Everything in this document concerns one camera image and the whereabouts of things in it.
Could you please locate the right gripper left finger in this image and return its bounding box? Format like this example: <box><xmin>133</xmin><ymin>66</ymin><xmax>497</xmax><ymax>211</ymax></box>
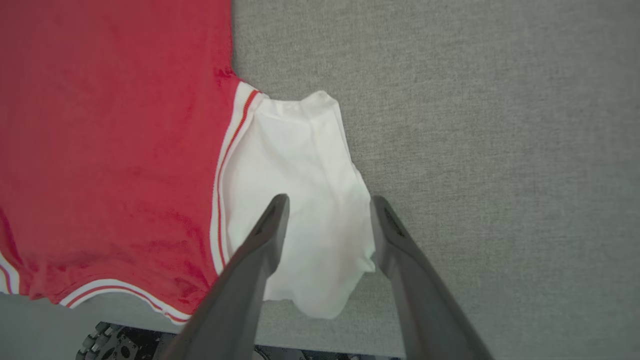
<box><xmin>159</xmin><ymin>193</ymin><xmax>291</xmax><ymax>360</ymax></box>

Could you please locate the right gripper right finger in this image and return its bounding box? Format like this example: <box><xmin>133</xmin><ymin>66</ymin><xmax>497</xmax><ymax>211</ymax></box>
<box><xmin>369</xmin><ymin>195</ymin><xmax>497</xmax><ymax>360</ymax></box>

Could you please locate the red and white jersey shirt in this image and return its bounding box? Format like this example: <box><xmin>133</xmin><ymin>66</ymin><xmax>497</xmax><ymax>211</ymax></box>
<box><xmin>0</xmin><ymin>0</ymin><xmax>377</xmax><ymax>326</ymax></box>

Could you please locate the grey fabric sofa cushion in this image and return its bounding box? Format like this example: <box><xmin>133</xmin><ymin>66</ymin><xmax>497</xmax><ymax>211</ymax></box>
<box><xmin>0</xmin><ymin>0</ymin><xmax>640</xmax><ymax>360</ymax></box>

